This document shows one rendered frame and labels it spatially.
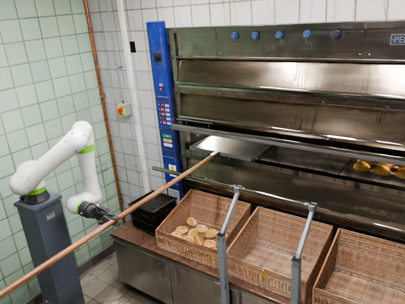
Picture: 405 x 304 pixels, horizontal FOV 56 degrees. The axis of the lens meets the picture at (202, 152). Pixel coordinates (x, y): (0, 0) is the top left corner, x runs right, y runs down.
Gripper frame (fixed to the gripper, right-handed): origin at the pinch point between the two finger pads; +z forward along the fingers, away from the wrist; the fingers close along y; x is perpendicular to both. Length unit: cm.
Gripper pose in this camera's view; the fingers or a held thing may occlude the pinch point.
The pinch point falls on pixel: (114, 219)
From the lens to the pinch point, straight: 221.2
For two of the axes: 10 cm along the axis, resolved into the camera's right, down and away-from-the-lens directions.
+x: -5.9, 3.3, -7.4
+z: 8.0, 1.6, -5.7
